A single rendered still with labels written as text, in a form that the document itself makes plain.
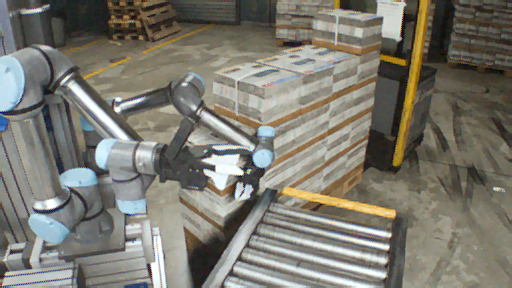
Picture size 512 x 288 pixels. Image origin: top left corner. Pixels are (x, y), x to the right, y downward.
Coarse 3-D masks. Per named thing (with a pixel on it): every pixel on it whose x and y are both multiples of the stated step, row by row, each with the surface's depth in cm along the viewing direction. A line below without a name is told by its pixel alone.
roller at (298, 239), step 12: (264, 228) 125; (276, 228) 125; (288, 240) 122; (300, 240) 121; (312, 240) 120; (324, 240) 119; (324, 252) 118; (336, 252) 116; (348, 252) 115; (360, 252) 114; (372, 252) 114; (384, 252) 114; (384, 264) 111
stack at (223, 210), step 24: (312, 120) 209; (336, 120) 228; (192, 144) 174; (288, 144) 199; (336, 144) 240; (240, 168) 176; (288, 168) 206; (312, 168) 227; (336, 168) 251; (192, 192) 192; (312, 192) 238; (336, 192) 265; (192, 216) 203; (216, 216) 183; (240, 216) 189; (192, 240) 213; (216, 240) 192; (216, 264) 211
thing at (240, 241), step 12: (264, 192) 143; (276, 192) 143; (264, 204) 137; (252, 216) 130; (240, 228) 125; (252, 228) 125; (240, 240) 120; (228, 252) 115; (240, 252) 115; (228, 264) 110; (216, 276) 106
